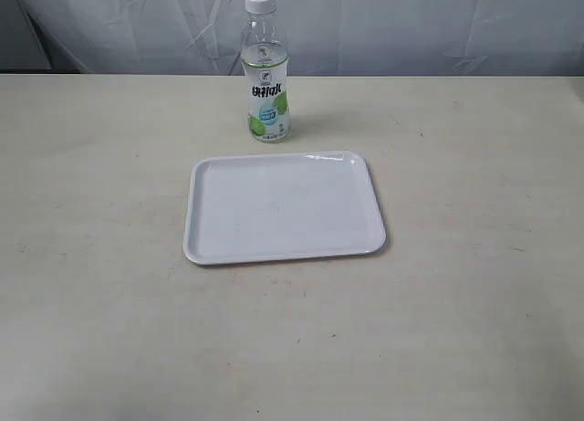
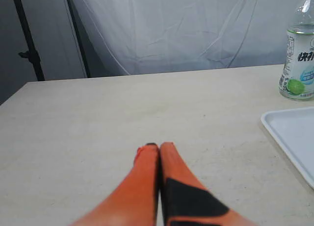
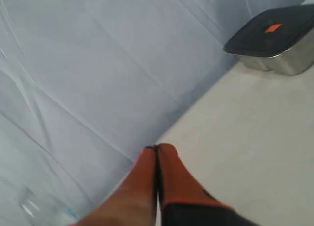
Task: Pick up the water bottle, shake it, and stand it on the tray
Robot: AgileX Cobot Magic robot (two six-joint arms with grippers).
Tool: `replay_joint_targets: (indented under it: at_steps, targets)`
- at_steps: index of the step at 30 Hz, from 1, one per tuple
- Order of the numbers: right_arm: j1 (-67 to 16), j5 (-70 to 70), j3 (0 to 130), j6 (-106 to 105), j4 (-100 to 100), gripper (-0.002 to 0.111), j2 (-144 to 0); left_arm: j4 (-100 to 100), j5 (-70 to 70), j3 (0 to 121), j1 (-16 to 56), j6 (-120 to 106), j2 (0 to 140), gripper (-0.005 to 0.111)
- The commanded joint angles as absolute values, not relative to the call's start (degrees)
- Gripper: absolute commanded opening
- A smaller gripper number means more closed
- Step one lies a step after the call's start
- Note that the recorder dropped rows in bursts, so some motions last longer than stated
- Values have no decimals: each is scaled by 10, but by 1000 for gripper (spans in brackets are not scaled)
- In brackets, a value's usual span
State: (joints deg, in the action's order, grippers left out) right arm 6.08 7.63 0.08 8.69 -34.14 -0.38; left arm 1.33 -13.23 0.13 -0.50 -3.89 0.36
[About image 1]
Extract white rectangular plastic tray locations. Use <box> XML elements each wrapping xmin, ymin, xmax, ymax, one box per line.
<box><xmin>182</xmin><ymin>151</ymin><xmax>387</xmax><ymax>266</ymax></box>

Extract clear bottle with green label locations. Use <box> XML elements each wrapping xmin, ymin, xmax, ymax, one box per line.
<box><xmin>240</xmin><ymin>0</ymin><xmax>290</xmax><ymax>142</ymax></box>

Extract white backdrop cloth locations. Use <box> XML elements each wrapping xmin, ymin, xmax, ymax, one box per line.
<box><xmin>16</xmin><ymin>0</ymin><xmax>583</xmax><ymax>76</ymax></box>

